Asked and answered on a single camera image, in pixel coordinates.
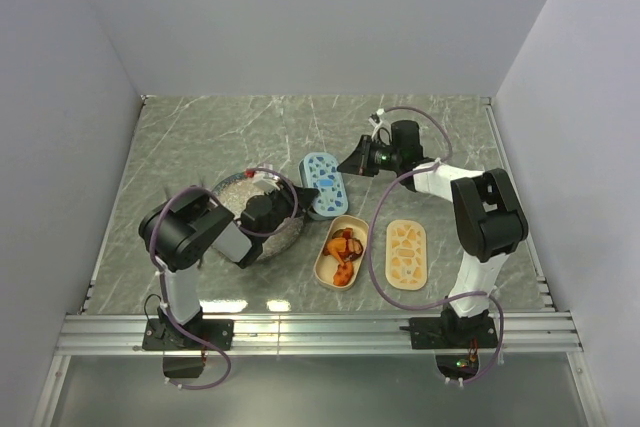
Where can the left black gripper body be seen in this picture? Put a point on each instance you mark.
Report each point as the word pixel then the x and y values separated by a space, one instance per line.
pixel 283 205

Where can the spotted orange food piece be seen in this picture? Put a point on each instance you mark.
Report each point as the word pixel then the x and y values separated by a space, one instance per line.
pixel 343 274

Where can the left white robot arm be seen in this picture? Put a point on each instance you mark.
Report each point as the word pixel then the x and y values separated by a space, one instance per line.
pixel 179 298

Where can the beige lunch box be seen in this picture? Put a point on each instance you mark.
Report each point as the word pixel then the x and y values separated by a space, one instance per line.
pixel 326 266

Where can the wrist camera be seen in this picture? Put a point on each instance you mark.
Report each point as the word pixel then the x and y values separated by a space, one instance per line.
pixel 263 178
pixel 379 124

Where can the blue patterned lid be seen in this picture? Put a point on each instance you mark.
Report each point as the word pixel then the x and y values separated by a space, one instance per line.
pixel 324 182

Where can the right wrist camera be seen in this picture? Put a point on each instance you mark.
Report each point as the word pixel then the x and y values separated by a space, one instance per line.
pixel 379 124

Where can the aluminium frame rail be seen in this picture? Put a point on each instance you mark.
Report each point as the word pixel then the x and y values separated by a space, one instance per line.
pixel 285 334

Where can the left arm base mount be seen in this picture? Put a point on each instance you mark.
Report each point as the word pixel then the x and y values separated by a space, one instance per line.
pixel 185 348

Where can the bacon piece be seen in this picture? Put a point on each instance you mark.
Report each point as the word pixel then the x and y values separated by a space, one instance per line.
pixel 346 233
pixel 355 246

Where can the speckled round plate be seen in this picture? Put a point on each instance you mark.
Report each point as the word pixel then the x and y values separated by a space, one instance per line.
pixel 235 191

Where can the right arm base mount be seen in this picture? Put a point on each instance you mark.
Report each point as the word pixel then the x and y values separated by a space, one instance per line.
pixel 465 347

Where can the beige patterned lid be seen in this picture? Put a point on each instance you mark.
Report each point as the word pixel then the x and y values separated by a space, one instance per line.
pixel 406 265

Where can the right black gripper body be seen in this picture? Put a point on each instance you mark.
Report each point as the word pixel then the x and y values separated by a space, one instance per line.
pixel 386 158

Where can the blue lunch box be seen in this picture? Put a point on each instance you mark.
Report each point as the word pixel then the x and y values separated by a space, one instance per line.
pixel 320 214

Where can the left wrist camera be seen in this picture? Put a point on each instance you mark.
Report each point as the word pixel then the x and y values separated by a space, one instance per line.
pixel 263 178

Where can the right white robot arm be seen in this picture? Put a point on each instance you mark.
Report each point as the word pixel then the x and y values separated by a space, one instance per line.
pixel 490 222

